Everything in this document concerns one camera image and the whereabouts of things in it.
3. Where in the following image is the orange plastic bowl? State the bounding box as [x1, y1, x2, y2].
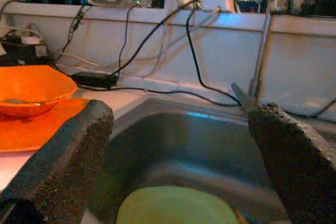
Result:
[0, 65, 79, 118]

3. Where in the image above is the black power adapter brick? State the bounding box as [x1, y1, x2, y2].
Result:
[70, 71, 119, 89]

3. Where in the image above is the stainless steel sink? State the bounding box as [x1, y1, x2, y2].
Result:
[81, 95, 336, 224]

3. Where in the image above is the green plate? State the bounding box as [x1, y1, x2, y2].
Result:
[116, 186, 241, 224]

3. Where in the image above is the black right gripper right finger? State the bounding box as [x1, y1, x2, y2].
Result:
[247, 102, 336, 224]

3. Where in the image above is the thin black hanging cable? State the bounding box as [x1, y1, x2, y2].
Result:
[117, 6, 134, 75]

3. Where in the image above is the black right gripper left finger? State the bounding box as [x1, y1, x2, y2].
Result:
[0, 99, 114, 224]

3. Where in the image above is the black charger box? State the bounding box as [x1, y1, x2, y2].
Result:
[0, 34, 49, 66]

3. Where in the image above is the orange plastic plate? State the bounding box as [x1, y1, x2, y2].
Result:
[0, 98, 91, 153]

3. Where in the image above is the long black counter cable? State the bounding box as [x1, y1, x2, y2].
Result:
[77, 84, 242, 107]

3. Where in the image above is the chrome faucet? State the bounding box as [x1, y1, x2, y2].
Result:
[230, 0, 299, 114]

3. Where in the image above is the thick black adapter cable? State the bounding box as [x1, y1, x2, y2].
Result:
[111, 0, 202, 76]

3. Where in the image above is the clear plastic tray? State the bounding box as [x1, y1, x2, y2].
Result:
[88, 0, 140, 8]

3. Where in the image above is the metal spoon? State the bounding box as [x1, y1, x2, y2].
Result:
[3, 98, 55, 106]

